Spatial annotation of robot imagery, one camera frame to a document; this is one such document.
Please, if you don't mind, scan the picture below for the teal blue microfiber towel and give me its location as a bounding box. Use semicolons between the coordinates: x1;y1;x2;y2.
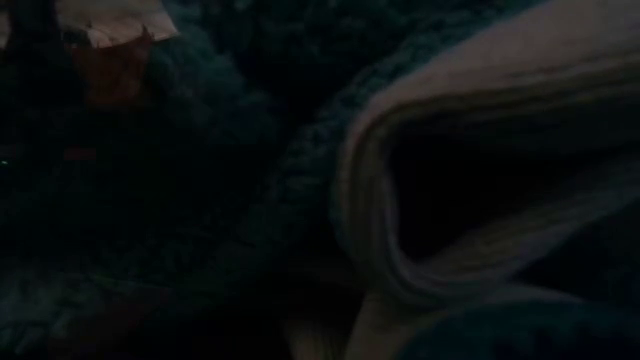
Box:
0;0;640;360

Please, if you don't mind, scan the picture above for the large yellow microfiber towel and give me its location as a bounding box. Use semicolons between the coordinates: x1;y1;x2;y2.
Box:
279;0;640;360

